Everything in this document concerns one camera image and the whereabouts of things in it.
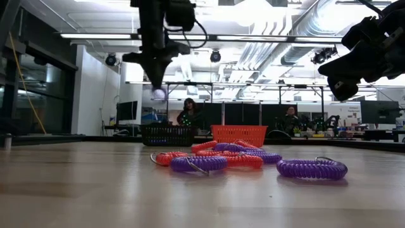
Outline yellow cable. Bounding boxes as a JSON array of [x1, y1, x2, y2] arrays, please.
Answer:
[[8, 31, 47, 135]]

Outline orange spiral keychain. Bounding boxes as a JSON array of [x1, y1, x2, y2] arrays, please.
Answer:
[[233, 139, 259, 149], [190, 140, 219, 154], [195, 149, 241, 158], [149, 151, 190, 167], [223, 154, 264, 170]]

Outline black plastic basket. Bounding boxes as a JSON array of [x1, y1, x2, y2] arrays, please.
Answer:
[[139, 123, 197, 147]]

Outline person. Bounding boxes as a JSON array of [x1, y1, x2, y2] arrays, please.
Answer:
[[176, 97, 203, 127], [275, 106, 303, 136]]

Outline black computer monitor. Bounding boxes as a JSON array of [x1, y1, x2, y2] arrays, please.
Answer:
[[359, 100, 401, 125], [115, 100, 139, 122]]

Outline black left camera cable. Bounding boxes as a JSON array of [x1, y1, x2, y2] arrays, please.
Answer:
[[182, 18, 209, 49]]

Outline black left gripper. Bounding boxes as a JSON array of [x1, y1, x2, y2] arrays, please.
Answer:
[[121, 0, 190, 90]]

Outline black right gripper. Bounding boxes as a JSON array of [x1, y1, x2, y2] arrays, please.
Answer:
[[318, 15, 405, 102]]

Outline white LED light bar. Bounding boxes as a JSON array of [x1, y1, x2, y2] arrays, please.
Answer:
[[59, 32, 343, 44]]

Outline orange plastic basket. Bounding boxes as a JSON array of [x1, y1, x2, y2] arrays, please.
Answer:
[[211, 124, 268, 148]]

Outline black partition panel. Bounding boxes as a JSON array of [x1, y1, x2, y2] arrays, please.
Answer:
[[202, 101, 298, 127]]

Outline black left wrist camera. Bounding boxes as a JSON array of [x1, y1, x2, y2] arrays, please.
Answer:
[[165, 0, 197, 32]]

